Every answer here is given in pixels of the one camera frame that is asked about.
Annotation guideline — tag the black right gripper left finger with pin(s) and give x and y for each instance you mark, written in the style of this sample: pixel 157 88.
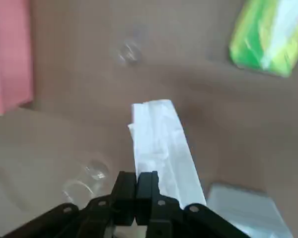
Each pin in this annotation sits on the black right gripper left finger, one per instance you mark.
pixel 101 210

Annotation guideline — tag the green tissue pack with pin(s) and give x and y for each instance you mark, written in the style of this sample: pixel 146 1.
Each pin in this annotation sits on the green tissue pack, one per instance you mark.
pixel 263 42

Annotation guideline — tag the white tissue sheet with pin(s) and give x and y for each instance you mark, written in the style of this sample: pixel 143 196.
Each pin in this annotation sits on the white tissue sheet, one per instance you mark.
pixel 161 138

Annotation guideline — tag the white flip-lid trash bin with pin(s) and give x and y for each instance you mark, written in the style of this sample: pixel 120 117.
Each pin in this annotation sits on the white flip-lid trash bin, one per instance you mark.
pixel 248 210

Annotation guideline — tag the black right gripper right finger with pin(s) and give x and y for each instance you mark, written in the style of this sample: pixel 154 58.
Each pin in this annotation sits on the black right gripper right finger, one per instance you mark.
pixel 169 213

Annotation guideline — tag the pink plastic container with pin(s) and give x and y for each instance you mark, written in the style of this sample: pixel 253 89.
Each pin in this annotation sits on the pink plastic container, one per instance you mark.
pixel 10 54

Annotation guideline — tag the small glass beaker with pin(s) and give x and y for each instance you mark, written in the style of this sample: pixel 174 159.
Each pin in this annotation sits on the small glass beaker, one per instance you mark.
pixel 129 52

